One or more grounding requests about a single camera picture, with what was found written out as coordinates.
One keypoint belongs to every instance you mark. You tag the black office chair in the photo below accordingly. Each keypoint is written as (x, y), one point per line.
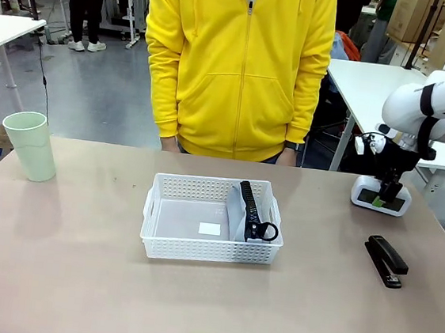
(326, 122)

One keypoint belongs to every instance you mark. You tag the white perforated plastic basket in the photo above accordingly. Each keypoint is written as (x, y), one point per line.
(198, 249)

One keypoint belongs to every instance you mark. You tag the white rectangular label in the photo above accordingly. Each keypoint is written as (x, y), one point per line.
(209, 229)

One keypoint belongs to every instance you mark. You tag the person's left hand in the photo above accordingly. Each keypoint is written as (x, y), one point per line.
(289, 157)

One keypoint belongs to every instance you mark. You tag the thin black clamp pole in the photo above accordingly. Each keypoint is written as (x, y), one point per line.
(419, 36)

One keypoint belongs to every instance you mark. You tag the wooden box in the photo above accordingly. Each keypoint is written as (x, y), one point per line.
(2, 137)

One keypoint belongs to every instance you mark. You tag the person in green top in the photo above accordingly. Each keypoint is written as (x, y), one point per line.
(380, 32)

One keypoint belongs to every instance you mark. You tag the white table with grey leg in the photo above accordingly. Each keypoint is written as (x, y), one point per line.
(1, 32)

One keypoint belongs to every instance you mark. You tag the orange jacket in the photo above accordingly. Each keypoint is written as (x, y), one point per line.
(348, 46)

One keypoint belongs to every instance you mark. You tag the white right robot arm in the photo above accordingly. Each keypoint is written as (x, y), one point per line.
(410, 102)

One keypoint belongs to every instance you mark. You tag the person in black clothes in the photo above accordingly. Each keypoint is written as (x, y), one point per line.
(352, 9)

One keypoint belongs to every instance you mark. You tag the large cardboard box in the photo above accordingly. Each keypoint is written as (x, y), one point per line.
(409, 19)

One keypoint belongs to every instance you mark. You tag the large white table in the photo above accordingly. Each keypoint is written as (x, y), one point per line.
(373, 91)

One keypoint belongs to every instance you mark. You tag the dark wristwatch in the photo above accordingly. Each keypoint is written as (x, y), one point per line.
(293, 145)

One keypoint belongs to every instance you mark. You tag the right forearm in yellow sleeve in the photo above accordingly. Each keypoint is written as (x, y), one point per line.
(162, 92)

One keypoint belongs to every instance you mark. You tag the grey pencil case black zipper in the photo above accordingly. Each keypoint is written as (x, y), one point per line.
(237, 216)

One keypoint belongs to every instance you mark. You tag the light green plastic cup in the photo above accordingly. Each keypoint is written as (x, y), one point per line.
(33, 150)

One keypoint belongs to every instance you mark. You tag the white digital clock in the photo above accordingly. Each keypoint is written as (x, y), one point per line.
(363, 194)

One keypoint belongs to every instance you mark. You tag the left forearm in yellow sleeve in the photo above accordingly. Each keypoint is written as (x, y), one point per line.
(306, 104)

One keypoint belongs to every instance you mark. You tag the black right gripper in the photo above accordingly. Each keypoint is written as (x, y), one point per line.
(400, 159)

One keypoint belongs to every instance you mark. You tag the person in blue top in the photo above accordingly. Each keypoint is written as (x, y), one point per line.
(86, 1)

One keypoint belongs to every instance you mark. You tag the person in yellow hoodie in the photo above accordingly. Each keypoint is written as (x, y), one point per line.
(216, 74)

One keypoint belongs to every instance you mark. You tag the black stapler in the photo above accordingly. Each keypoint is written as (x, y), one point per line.
(388, 259)

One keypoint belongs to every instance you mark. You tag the person's right hand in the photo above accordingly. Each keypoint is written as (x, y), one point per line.
(170, 144)

